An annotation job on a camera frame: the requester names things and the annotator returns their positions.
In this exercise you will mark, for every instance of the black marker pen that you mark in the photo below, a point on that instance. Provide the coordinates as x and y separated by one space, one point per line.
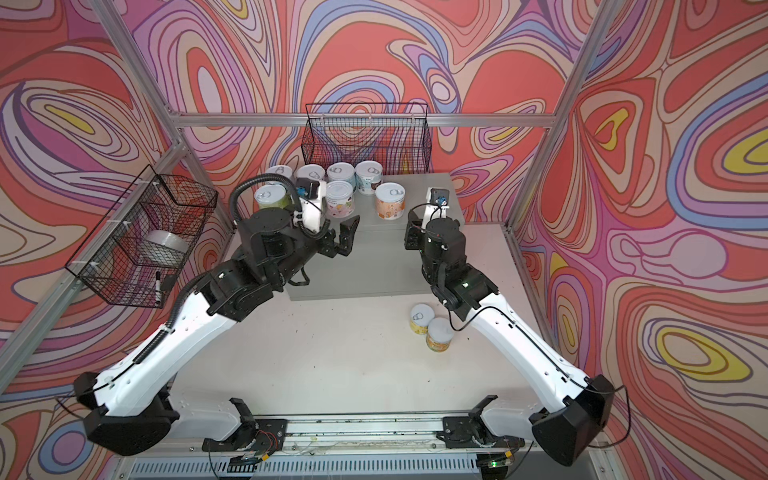
157 289

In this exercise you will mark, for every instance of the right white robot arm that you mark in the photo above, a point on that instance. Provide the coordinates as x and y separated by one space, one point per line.
572 408

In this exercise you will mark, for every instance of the grey metal cabinet box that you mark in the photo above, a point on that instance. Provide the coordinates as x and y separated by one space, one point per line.
379 265

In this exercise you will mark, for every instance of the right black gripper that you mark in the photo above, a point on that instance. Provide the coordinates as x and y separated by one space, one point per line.
413 230

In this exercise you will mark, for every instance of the can pink label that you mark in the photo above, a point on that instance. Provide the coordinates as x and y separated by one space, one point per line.
312 172
390 200

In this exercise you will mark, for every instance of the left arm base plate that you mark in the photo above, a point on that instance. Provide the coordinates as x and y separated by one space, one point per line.
261 435

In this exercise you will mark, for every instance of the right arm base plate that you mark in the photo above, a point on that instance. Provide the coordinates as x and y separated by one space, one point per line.
469 431

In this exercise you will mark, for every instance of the can orange label plastic lid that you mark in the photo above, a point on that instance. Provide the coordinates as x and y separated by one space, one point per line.
439 334

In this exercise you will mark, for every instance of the can plain lid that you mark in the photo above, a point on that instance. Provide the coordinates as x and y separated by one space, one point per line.
339 199

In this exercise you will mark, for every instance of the aluminium rail front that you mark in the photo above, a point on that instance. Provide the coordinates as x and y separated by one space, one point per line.
364 433

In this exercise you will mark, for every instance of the can pink label back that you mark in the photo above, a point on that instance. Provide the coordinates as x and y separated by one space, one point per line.
390 200

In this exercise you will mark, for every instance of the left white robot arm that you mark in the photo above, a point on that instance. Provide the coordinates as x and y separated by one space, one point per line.
131 405

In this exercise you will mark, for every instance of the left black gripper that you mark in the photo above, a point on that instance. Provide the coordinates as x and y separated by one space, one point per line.
344 239

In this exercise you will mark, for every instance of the black wire basket left wall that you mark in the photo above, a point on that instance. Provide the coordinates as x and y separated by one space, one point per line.
109 264

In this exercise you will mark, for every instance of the can blue label back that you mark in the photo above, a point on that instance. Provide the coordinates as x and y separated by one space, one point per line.
342 171

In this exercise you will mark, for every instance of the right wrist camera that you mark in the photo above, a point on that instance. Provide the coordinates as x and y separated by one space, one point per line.
437 205

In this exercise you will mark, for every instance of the black wire basket back wall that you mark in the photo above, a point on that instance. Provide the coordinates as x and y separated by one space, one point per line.
394 134

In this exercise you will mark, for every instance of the black wire basket wall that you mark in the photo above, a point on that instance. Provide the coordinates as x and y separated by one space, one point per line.
394 134
109 264

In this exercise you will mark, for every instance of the can red label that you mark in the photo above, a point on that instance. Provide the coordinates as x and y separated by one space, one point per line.
283 170

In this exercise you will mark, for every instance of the can green yellow label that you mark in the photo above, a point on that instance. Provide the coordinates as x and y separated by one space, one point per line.
272 196

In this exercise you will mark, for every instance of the can blue green label front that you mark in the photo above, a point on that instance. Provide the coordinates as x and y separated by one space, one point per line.
368 175

